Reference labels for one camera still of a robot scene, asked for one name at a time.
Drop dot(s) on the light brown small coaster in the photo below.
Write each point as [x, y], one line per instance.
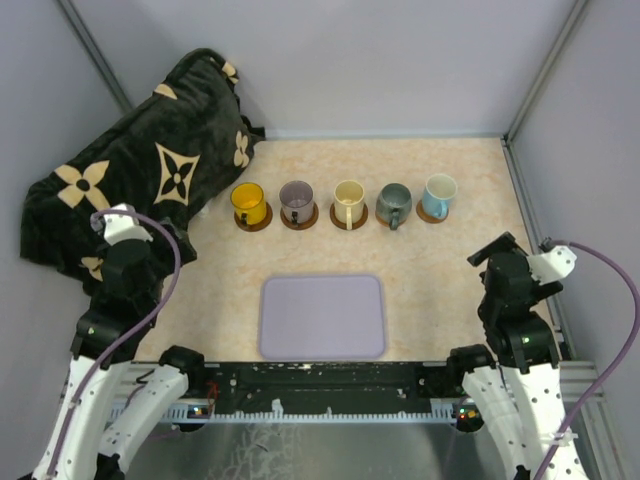
[391, 219]
[426, 217]

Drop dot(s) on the lavender plastic tray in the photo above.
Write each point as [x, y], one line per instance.
[329, 317]

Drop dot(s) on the yellow transparent mug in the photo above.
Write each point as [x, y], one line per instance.
[249, 203]

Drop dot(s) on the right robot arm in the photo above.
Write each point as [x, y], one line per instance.
[514, 377]

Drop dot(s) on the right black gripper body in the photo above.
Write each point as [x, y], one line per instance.
[491, 248]

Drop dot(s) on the cream and blue mug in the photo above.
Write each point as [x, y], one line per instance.
[439, 192]

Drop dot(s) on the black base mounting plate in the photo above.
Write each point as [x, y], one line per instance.
[322, 387]

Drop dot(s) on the black floral plush blanket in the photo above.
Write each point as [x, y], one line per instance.
[167, 158]

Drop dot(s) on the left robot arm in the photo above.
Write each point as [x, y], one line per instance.
[83, 443]

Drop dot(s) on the grey green mug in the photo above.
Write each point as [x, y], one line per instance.
[394, 196]

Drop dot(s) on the transparent purple cup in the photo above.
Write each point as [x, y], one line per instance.
[297, 201]

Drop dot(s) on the dark brown grooved coaster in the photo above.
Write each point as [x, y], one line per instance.
[243, 225]

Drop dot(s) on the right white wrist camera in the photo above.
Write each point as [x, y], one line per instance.
[554, 262]

